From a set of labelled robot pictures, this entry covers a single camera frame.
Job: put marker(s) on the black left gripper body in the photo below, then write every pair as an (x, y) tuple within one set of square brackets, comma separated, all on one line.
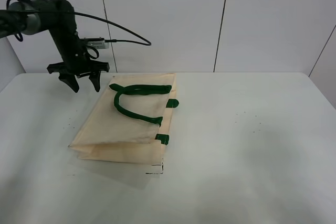
[(79, 65)]

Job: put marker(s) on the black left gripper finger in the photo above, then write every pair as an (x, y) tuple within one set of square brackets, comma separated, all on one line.
[(94, 77), (70, 81)]

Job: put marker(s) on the white linen bag green handles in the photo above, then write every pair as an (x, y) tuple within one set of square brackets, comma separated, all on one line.
[(109, 135)]

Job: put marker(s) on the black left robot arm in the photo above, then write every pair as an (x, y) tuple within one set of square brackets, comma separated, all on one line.
[(25, 17)]

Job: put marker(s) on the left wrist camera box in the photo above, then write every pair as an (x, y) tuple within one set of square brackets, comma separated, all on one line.
[(98, 43)]

